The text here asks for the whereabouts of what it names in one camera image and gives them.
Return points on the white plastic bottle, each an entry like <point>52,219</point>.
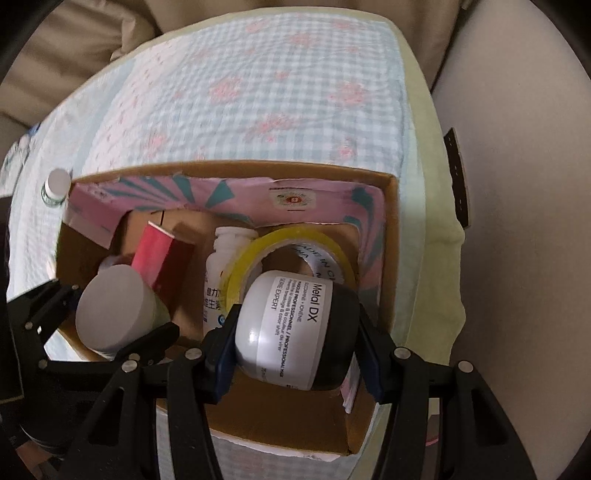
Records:
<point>217,277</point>

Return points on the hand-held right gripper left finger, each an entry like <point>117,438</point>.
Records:
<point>226,355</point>

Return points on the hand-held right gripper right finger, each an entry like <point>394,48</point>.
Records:
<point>369,357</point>

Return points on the red box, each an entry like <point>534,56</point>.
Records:
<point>159,258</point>

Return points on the beige curtain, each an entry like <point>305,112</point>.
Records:
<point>438,27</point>
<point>69,50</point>

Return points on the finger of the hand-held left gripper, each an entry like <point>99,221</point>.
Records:
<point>147,341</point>
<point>46,300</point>

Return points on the white round container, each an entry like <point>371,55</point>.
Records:
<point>115,309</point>

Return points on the patterned pink cardboard box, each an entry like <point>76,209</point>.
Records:
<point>369,258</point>

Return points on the black and white jar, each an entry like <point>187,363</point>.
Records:
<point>295,327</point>

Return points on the yellow tape roll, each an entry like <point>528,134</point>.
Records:
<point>251,258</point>

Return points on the small white capped bottle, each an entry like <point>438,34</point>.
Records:
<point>56,182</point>

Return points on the pale green mattress cover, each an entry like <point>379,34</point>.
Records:
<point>429,207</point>

